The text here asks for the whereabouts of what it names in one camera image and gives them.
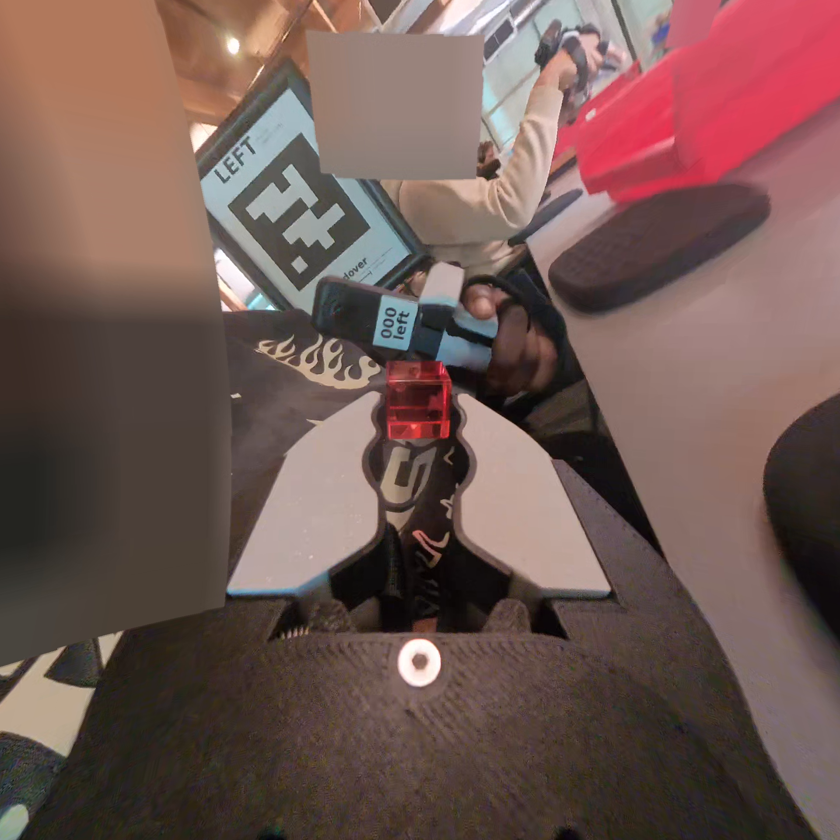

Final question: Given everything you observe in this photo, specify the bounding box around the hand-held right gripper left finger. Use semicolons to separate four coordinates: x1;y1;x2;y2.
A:
225;394;389;597

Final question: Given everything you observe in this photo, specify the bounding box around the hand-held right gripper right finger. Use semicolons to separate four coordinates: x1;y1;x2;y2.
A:
453;392;616;598

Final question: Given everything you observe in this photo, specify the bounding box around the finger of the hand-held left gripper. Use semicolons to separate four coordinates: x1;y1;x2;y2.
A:
420;262;465;311
441;311;494;373

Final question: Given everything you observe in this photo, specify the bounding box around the red transparent cube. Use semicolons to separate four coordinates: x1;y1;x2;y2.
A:
386;360;454;441

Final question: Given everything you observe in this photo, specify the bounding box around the red plastic bin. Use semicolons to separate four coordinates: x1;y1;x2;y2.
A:
577;0;840;204

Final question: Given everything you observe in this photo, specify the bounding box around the person's left hand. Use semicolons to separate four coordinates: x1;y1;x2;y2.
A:
459;289;562;396

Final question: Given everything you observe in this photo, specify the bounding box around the black cushion pad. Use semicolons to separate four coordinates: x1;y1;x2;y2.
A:
763;394;840;595
548;184;772;315

